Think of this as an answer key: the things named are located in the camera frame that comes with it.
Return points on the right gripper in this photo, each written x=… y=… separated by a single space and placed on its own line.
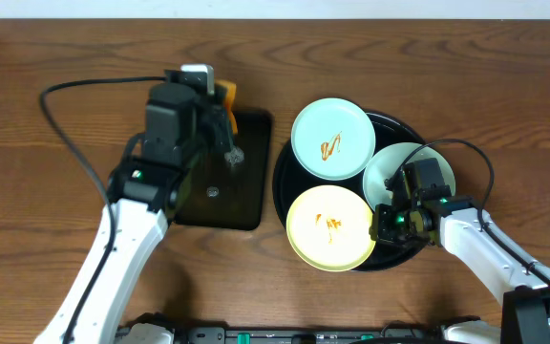
x=379 y=229

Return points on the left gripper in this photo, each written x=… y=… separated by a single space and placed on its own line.
x=219 y=120

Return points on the orange green sponge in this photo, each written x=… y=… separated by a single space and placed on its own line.
x=229 y=90

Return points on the light blue plate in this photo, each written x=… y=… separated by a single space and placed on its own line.
x=333 y=139
x=383 y=164

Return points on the yellow plate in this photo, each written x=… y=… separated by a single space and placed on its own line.
x=328 y=227

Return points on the light blue plate top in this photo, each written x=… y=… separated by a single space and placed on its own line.
x=333 y=139

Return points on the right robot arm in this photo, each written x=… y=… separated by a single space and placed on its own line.
x=519 y=282

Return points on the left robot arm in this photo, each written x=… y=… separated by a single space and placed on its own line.
x=143 y=194

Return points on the black rectangular water tray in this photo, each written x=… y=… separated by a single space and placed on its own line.
x=227 y=190

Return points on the black round tray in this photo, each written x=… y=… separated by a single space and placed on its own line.
x=290 y=180

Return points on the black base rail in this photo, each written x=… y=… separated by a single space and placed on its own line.
x=151 y=333

